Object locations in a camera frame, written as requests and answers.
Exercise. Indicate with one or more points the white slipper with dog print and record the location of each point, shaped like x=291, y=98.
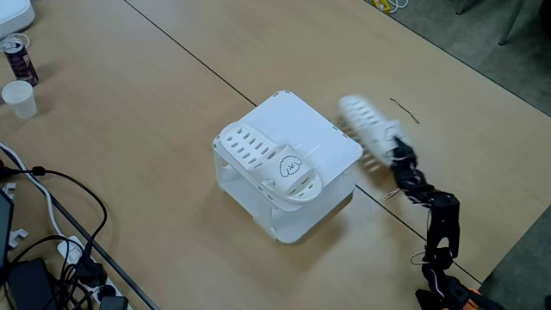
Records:
x=275, y=168
x=370, y=125

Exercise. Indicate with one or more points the white plastic shoe rack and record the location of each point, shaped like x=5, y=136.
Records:
x=318, y=142

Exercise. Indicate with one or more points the grey chair leg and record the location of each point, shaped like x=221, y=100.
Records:
x=514, y=21

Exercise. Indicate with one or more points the white power strip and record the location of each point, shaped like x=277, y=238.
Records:
x=73, y=252

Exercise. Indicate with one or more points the white paper cup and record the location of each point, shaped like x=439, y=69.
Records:
x=20, y=100

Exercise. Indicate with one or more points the purple drink can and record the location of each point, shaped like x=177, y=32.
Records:
x=21, y=64

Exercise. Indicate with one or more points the black power brick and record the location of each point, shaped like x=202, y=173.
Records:
x=32, y=284

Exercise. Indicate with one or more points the white printed plastic parts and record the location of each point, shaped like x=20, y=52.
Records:
x=17, y=237

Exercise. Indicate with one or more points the white round device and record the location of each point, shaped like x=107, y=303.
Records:
x=15, y=15

